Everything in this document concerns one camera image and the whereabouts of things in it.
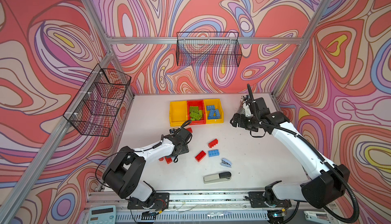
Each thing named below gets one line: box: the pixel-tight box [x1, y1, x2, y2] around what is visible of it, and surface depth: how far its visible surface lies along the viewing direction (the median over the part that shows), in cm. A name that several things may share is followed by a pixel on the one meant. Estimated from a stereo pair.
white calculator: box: [88, 205, 117, 224], surface depth 69 cm
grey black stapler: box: [203, 171, 232, 184], surface depth 80 cm
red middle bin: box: [186, 99, 207, 126], surface depth 104 cm
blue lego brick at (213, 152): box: [207, 149, 220, 158], surface depth 90 cm
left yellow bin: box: [169, 100, 188, 128], surface depth 107 cm
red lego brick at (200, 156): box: [194, 150, 207, 163], surface depth 89 cm
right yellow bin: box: [203, 98, 225, 124], surface depth 103 cm
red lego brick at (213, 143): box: [208, 138, 219, 149], surface depth 93 cm
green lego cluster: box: [189, 105, 203, 122], surface depth 104 cm
